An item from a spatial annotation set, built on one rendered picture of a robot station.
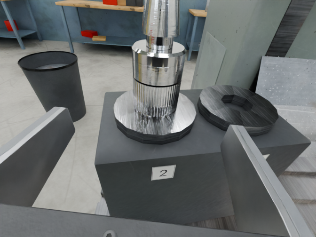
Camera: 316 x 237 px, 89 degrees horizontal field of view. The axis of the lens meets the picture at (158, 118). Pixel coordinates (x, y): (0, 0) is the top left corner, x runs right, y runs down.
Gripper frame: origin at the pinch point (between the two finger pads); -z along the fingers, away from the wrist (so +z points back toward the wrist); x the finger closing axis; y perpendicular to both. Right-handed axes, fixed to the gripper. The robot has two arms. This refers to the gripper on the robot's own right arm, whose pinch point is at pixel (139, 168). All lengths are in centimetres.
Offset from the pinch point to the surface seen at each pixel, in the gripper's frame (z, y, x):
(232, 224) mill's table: -6.4, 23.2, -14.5
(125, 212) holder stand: -3.3, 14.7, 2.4
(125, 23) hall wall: -421, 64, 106
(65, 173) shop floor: -62, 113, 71
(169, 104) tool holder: -8.1, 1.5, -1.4
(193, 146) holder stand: -5.8, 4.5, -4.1
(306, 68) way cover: -48, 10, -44
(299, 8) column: -48, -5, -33
